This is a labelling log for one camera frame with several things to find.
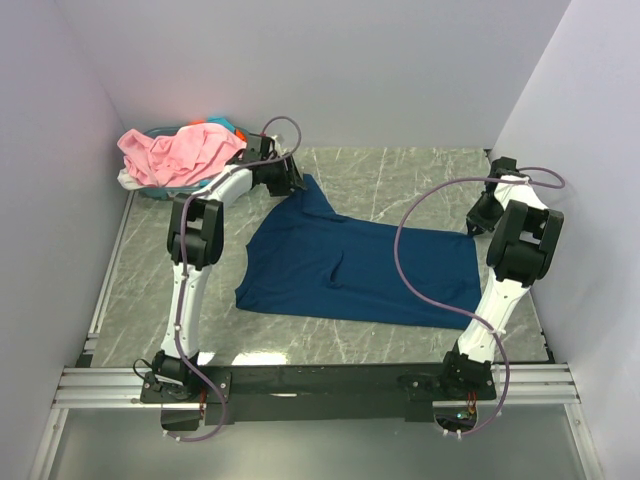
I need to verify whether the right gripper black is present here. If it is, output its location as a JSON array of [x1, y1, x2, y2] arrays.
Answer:
[[466, 194, 504, 236]]

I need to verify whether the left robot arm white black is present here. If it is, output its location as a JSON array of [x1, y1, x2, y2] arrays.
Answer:
[[145, 133, 306, 402]]

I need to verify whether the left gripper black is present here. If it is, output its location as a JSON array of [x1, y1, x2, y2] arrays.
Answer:
[[262, 153, 306, 198]]

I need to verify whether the orange garment in basket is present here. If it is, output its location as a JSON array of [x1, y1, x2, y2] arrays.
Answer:
[[189, 117, 247, 142]]

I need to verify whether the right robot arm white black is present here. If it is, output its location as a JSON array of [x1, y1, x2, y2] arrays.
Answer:
[[438, 157, 565, 399]]

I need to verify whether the pink t shirt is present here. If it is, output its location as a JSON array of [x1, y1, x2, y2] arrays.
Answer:
[[116, 122, 249, 189]]

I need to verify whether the teal laundry basket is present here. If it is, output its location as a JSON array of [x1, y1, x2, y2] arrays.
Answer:
[[134, 115, 259, 202]]

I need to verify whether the white garment in basket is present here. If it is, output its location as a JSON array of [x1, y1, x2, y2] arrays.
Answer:
[[117, 168, 144, 191]]

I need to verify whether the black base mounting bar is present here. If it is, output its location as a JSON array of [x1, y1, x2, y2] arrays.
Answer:
[[140, 363, 496, 431]]

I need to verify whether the dark blue t shirt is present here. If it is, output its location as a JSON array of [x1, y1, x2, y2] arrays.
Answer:
[[235, 175, 482, 330]]

